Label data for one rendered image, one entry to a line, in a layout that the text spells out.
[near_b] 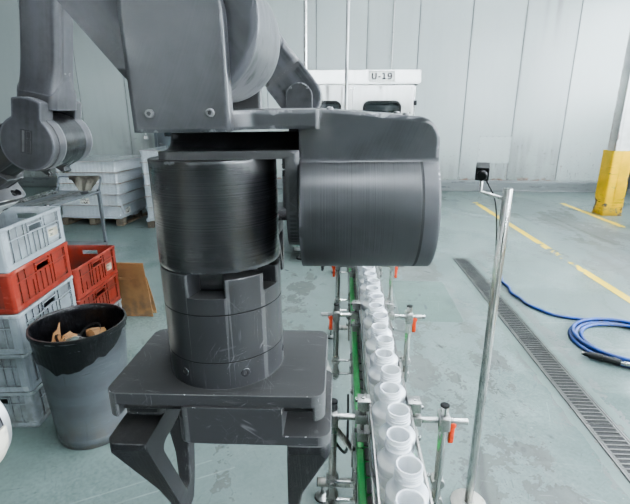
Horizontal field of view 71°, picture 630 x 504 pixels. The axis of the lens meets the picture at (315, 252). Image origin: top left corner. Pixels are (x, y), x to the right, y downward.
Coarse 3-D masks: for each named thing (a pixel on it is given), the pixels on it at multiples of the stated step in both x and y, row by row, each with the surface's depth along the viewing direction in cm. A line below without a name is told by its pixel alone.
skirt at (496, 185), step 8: (24, 184) 1086; (32, 184) 1085; (40, 184) 1084; (48, 184) 1082; (56, 184) 1081; (280, 184) 1048; (448, 184) 1024; (456, 184) 1023; (464, 184) 1022; (472, 184) 1021; (496, 184) 1017; (504, 184) 1016; (512, 184) 1015; (520, 184) 1014; (528, 184) 1013; (536, 184) 1012; (544, 184) 1011; (552, 184) 1010; (560, 184) 1009; (568, 184) 1008; (576, 184) 1006; (584, 184) 1005; (592, 184) 1004
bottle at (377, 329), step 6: (372, 324) 100; (378, 324) 101; (384, 324) 100; (372, 330) 99; (378, 330) 98; (384, 330) 98; (372, 336) 99; (366, 342) 101; (372, 342) 99; (366, 348) 100; (372, 348) 98; (366, 354) 100; (366, 390) 102
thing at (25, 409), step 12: (0, 396) 235; (12, 396) 235; (24, 396) 234; (36, 396) 237; (12, 408) 237; (24, 408) 237; (36, 408) 238; (48, 408) 250; (12, 420) 239; (24, 420) 239; (36, 420) 239
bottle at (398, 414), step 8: (392, 408) 72; (400, 408) 72; (408, 408) 71; (392, 416) 70; (400, 416) 69; (408, 416) 70; (384, 424) 73; (392, 424) 70; (400, 424) 69; (408, 424) 70; (384, 432) 71; (384, 440) 70
